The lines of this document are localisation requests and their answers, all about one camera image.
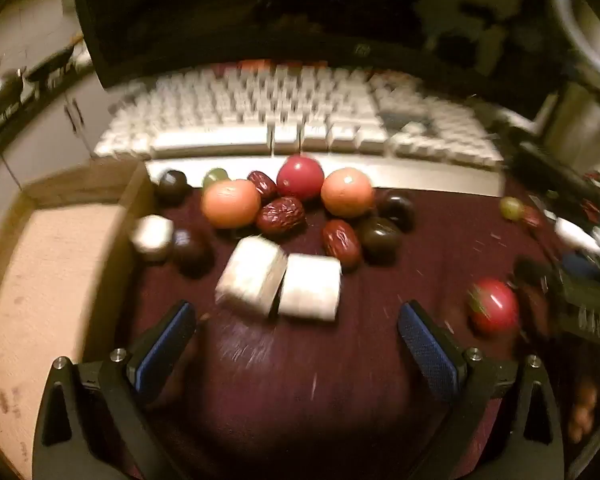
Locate shallow cardboard tray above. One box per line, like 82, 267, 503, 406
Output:
0, 160, 153, 480

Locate green grape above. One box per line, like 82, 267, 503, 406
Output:
499, 196, 525, 221
201, 167, 231, 191

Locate steel wok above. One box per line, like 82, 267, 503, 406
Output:
0, 67, 26, 126

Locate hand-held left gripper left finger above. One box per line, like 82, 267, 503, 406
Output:
32, 300, 198, 480

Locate white computer keyboard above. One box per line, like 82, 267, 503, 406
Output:
94, 62, 506, 198

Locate red apple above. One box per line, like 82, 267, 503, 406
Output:
276, 156, 326, 201

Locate dark plum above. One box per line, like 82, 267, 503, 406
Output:
170, 228, 213, 276
356, 216, 403, 264
376, 190, 416, 231

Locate dark red table mat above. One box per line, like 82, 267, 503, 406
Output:
115, 185, 600, 480

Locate grey kitchen counter cabinets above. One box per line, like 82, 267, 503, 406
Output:
0, 75, 131, 221

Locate black computer monitor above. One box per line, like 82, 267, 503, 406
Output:
70, 0, 546, 106

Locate dark grape near keyboard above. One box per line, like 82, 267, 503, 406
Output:
153, 169, 192, 206

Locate white mug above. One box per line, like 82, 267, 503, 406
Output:
550, 0, 600, 81

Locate orange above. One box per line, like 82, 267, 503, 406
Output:
201, 179, 262, 228
321, 167, 376, 218

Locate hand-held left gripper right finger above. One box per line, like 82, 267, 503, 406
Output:
397, 300, 566, 480

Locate white cube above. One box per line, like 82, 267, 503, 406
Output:
215, 235, 288, 317
278, 254, 342, 322
131, 215, 175, 262

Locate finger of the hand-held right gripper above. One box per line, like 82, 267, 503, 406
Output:
512, 257, 556, 336

